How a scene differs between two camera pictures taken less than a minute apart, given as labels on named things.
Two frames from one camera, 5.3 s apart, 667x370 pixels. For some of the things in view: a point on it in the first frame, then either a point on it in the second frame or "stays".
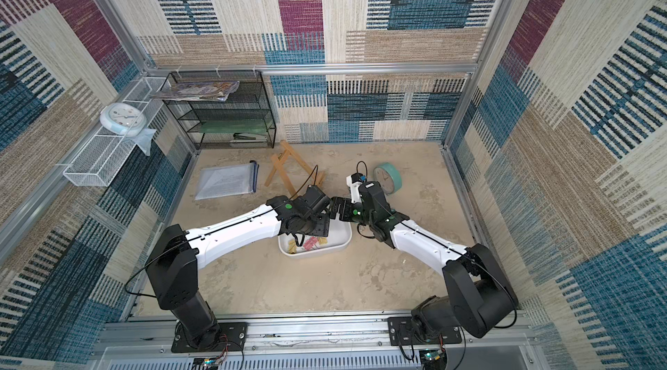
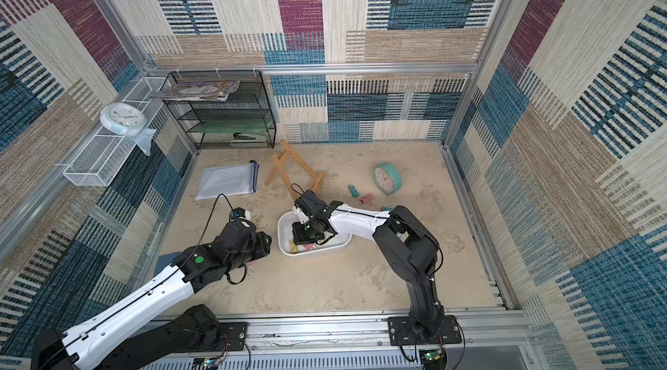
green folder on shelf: x=234 y=127 stays
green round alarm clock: x=388 y=175 stays
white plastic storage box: x=340 y=234 stays
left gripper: x=323 y=225 to x=261 y=244
